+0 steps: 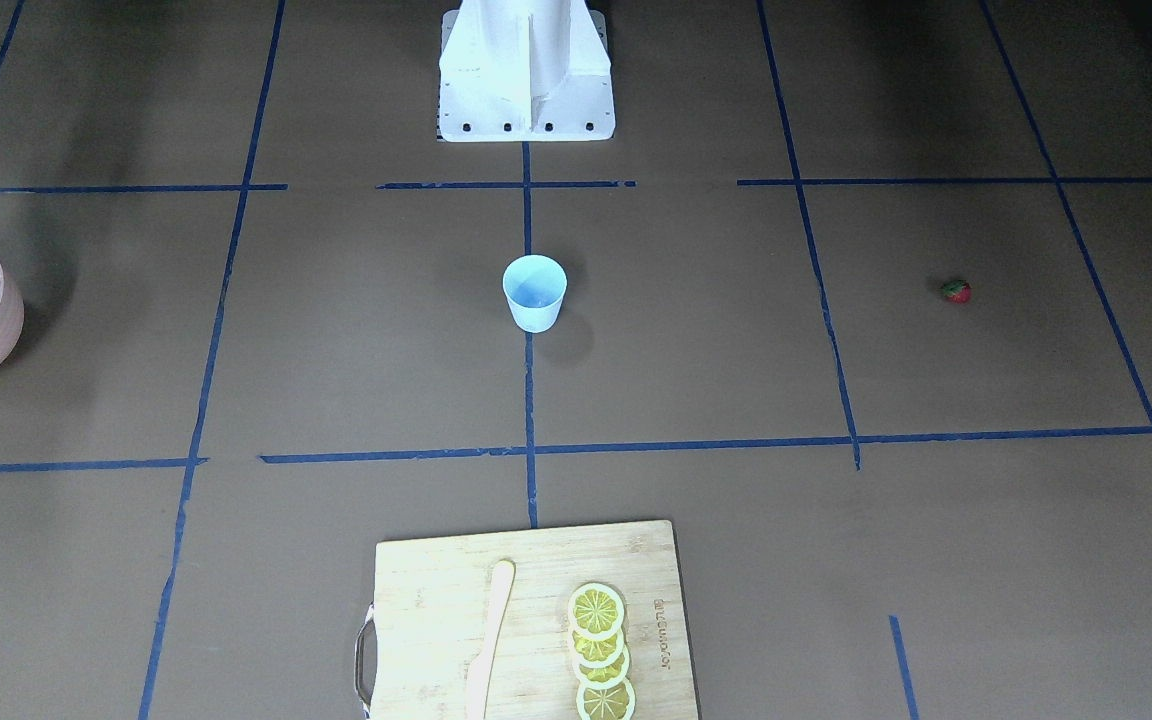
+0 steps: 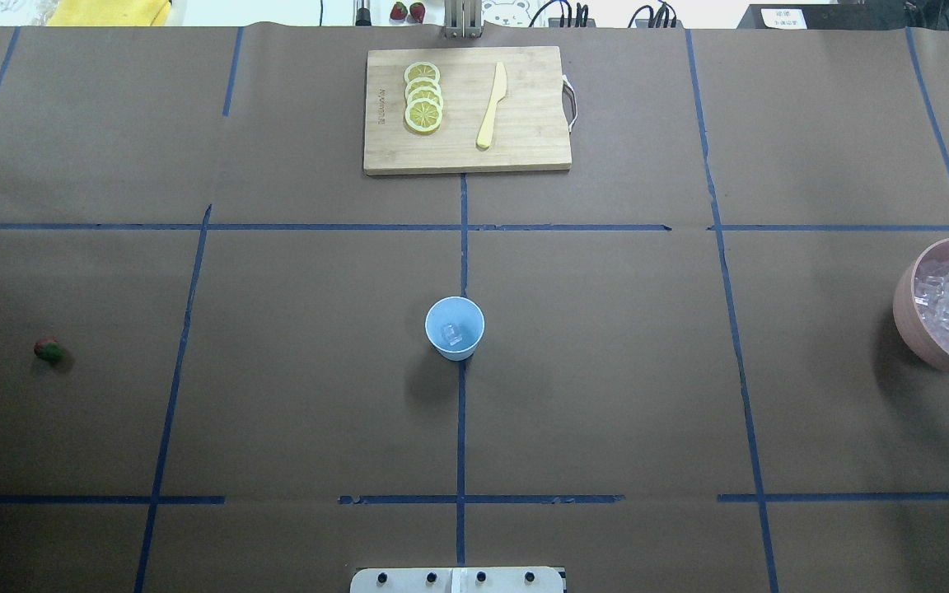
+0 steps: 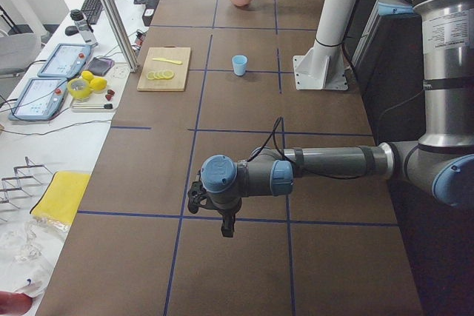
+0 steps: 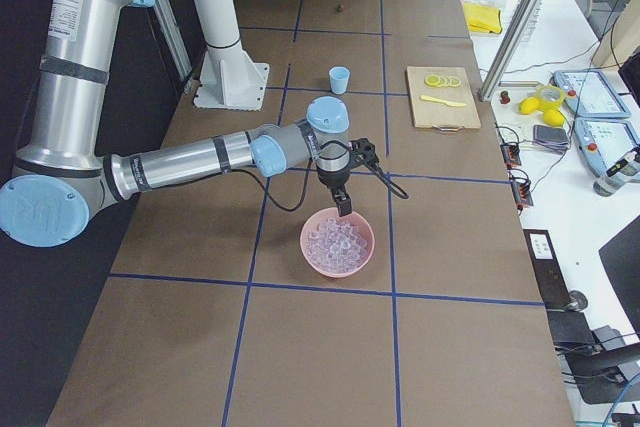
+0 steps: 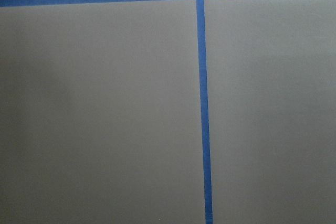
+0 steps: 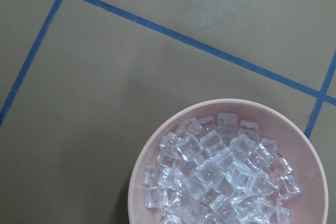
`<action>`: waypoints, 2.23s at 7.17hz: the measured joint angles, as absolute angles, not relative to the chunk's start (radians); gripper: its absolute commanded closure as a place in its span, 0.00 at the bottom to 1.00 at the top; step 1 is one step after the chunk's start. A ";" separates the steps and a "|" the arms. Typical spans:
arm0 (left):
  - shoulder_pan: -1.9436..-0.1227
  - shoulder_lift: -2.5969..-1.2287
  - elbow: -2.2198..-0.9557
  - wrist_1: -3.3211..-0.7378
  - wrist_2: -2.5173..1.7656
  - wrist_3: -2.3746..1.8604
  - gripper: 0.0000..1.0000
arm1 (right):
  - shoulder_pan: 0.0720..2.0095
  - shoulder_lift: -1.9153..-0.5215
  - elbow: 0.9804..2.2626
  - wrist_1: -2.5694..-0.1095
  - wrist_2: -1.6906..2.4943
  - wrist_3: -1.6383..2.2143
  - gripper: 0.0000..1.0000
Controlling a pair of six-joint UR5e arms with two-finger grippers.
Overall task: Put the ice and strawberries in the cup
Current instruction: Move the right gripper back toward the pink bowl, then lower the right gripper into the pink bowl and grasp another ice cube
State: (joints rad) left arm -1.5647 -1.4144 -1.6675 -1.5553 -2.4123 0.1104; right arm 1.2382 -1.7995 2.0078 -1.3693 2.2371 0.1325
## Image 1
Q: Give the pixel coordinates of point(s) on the light blue plastic cup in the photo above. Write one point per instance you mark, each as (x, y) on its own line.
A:
(534, 286)

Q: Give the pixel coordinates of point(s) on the top lemon slice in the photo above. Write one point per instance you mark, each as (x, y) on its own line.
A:
(596, 611)

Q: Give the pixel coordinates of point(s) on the lemon slice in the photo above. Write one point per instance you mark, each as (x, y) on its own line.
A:
(597, 653)
(605, 676)
(614, 702)
(596, 611)

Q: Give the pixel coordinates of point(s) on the bamboo cutting board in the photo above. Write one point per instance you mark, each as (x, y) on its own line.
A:
(430, 601)

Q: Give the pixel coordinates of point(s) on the bottom lemon slice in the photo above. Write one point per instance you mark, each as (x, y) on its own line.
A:
(614, 702)

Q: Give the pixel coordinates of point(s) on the red strawberry on table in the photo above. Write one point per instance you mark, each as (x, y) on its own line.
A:
(957, 291)

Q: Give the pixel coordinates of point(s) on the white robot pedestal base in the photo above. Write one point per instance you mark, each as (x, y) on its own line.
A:
(524, 71)

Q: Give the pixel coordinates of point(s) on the metal cutting board handle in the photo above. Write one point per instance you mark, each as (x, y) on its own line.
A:
(362, 690)

